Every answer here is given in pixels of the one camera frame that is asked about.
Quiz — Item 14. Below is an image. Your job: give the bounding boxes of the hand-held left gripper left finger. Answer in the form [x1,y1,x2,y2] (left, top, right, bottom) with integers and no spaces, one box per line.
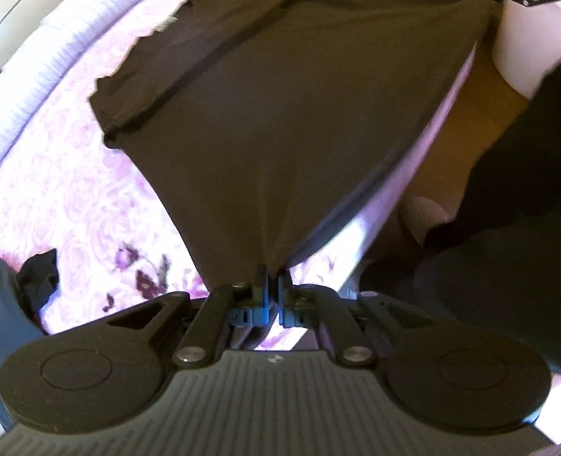
[106,264,278,369]

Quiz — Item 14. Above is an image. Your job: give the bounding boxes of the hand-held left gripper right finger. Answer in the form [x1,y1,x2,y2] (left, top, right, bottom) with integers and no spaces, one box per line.
[277,270,440,367]

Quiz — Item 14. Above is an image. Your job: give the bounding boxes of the dark brown garment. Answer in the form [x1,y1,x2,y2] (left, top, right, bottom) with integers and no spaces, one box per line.
[87,0,497,290]

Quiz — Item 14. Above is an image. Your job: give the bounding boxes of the white cabinet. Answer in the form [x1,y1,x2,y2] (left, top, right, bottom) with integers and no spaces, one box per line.
[492,0,561,101]

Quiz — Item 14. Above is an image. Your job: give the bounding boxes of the pale rounded object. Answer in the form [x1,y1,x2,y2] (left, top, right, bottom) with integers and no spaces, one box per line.
[398,196,455,249]

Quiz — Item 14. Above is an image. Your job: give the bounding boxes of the person's black clothing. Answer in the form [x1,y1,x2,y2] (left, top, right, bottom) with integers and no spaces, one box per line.
[363,33,561,378]

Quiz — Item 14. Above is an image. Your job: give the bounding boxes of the pink floral bedsheet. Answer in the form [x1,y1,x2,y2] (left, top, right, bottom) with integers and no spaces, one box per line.
[0,0,483,350]

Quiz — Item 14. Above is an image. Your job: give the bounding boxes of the navy blue garment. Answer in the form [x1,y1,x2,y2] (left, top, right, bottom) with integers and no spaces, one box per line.
[0,247,61,431]

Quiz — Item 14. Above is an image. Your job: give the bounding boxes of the white striped blanket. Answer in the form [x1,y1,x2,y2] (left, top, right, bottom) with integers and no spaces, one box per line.
[0,0,167,200]

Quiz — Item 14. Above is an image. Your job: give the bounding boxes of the white wardrobe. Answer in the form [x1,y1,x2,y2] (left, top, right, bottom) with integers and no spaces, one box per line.
[0,0,107,84]

